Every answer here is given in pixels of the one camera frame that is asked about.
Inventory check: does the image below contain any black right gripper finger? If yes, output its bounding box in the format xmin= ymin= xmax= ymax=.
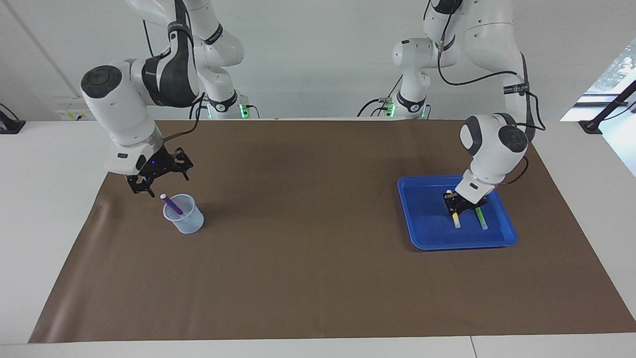
xmin=125 ymin=175 xmax=154 ymax=198
xmin=171 ymin=147 xmax=193 ymax=181

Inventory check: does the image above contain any yellow pen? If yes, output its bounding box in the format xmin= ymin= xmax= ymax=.
xmin=446 ymin=189 xmax=462 ymax=229

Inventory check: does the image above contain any purple pen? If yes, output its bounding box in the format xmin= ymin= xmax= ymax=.
xmin=159 ymin=193 xmax=184 ymax=216

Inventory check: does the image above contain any blue plastic tray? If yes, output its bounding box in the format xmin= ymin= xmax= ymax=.
xmin=397 ymin=174 xmax=518 ymax=251

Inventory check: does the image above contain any clear plastic cup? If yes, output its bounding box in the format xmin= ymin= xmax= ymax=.
xmin=163 ymin=194 xmax=205 ymax=234

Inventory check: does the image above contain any brown paper table mat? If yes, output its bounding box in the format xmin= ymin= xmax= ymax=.
xmin=28 ymin=119 xmax=636 ymax=344

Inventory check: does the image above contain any window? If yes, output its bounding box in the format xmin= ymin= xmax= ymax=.
xmin=584 ymin=40 xmax=636 ymax=96

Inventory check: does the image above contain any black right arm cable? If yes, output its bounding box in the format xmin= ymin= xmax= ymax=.
xmin=163 ymin=92 xmax=207 ymax=143

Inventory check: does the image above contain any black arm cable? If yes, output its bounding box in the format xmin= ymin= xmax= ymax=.
xmin=437 ymin=30 xmax=547 ymax=185
xmin=163 ymin=92 xmax=207 ymax=143

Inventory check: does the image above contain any black base cable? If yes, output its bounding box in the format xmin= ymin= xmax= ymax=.
xmin=357 ymin=75 xmax=404 ymax=118
xmin=189 ymin=94 xmax=212 ymax=120

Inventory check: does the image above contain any white wall power strip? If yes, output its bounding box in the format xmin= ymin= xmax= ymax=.
xmin=54 ymin=108 xmax=100 ymax=121

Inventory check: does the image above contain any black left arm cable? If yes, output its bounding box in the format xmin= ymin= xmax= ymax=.
xmin=437 ymin=30 xmax=547 ymax=185

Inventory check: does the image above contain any black table clamp mount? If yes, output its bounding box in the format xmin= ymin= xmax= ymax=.
xmin=0 ymin=103 xmax=26 ymax=135
xmin=579 ymin=80 xmax=636 ymax=135

